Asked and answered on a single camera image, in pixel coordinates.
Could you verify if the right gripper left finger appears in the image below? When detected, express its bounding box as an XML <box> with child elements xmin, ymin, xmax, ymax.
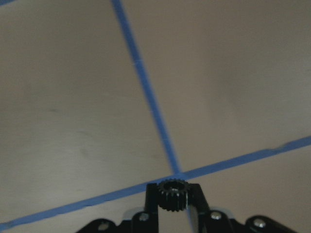
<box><xmin>144</xmin><ymin>183</ymin><xmax>158</xmax><ymax>215</ymax></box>

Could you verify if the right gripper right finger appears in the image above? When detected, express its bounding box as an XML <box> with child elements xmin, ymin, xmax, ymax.
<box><xmin>189</xmin><ymin>183</ymin><xmax>210</xmax><ymax>233</ymax></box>

